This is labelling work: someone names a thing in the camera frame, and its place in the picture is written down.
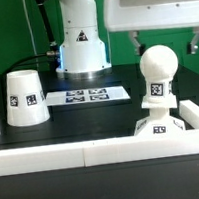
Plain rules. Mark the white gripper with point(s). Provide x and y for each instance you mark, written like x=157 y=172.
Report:
x=133 y=15

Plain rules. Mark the white lamp bulb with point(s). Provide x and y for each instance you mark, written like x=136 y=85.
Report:
x=158 y=66

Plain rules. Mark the white lamp base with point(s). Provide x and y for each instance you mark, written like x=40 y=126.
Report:
x=159 y=120

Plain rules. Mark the white lamp shade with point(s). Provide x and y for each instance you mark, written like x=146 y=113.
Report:
x=26 y=104

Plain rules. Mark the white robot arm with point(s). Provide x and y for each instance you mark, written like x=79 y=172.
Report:
x=83 y=54

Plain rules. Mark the white fiducial marker sheet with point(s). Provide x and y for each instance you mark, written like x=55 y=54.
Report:
x=86 y=96

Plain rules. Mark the white table border frame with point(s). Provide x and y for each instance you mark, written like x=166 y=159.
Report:
x=91 y=153

